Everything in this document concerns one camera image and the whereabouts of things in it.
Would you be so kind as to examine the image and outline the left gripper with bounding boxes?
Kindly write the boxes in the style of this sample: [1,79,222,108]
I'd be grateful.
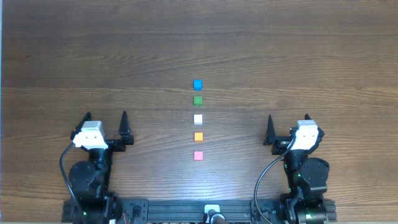
[70,110,135,152]

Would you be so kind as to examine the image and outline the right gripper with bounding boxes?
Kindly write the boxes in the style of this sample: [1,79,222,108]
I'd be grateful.
[263,113,325,156]

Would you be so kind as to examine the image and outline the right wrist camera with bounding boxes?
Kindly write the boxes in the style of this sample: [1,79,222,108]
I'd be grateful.
[290,119,320,151]

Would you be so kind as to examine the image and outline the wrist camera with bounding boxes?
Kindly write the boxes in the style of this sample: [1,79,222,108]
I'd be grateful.
[290,119,320,151]
[72,120,109,151]

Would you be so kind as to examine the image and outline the black cable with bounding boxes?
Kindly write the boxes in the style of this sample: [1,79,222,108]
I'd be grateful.
[59,142,85,224]
[254,136,296,224]

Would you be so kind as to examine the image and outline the mounting rail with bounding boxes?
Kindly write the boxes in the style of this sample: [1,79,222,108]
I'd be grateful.
[62,198,338,224]

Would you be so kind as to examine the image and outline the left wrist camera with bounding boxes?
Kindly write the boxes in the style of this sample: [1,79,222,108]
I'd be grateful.
[72,120,109,151]

